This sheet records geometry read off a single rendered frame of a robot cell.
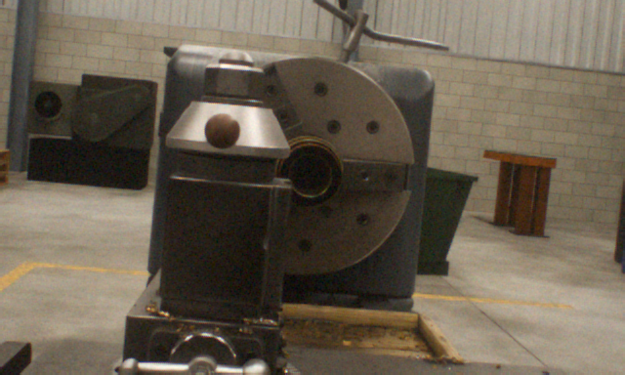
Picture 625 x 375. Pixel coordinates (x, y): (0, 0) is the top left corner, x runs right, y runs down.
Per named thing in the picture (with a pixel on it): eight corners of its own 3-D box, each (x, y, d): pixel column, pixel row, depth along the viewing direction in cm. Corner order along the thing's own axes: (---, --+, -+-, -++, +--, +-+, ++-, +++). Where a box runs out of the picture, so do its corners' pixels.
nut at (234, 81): (204, 103, 47) (209, 50, 47) (263, 108, 47) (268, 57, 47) (197, 101, 43) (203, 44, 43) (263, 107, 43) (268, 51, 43)
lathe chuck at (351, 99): (170, 222, 109) (242, 30, 108) (359, 292, 111) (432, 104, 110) (161, 231, 100) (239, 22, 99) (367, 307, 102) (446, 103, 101)
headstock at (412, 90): (179, 223, 175) (192, 64, 173) (368, 239, 178) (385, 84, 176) (132, 275, 116) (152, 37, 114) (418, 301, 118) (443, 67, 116)
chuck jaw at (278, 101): (279, 153, 103) (245, 78, 103) (311, 139, 104) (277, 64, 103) (280, 157, 92) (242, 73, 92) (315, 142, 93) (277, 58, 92)
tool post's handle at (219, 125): (207, 145, 42) (211, 111, 42) (241, 147, 42) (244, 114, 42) (200, 147, 38) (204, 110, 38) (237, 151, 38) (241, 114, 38)
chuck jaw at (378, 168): (326, 150, 104) (406, 158, 104) (322, 185, 104) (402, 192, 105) (333, 154, 93) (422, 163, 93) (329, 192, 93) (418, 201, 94)
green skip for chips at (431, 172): (306, 245, 662) (314, 154, 658) (397, 249, 689) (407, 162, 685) (356, 279, 534) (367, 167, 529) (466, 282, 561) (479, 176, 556)
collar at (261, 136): (174, 144, 49) (178, 101, 49) (287, 154, 50) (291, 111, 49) (155, 148, 41) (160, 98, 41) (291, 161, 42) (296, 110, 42)
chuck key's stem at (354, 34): (334, 83, 103) (363, 10, 103) (324, 80, 105) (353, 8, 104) (344, 88, 105) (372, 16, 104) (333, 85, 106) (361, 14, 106)
